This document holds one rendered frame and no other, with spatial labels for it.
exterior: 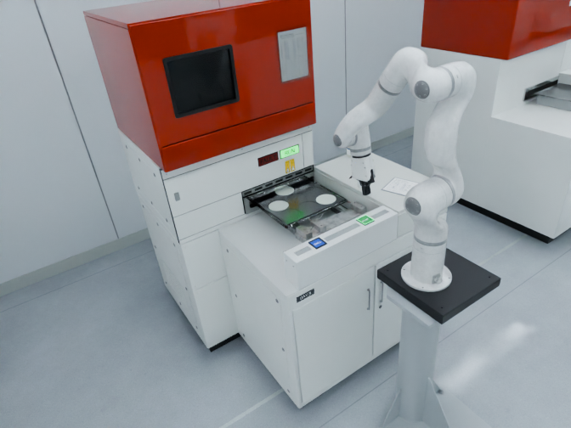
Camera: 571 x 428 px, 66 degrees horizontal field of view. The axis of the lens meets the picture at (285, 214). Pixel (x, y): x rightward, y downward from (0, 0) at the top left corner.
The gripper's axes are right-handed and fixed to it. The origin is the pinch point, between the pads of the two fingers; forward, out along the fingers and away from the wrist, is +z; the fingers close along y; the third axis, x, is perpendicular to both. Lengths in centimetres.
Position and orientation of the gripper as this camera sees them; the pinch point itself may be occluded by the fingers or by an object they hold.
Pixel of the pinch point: (366, 189)
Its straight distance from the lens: 184.8
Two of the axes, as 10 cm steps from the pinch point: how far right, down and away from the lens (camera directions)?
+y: 5.2, 2.2, -8.2
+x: 8.3, -3.5, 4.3
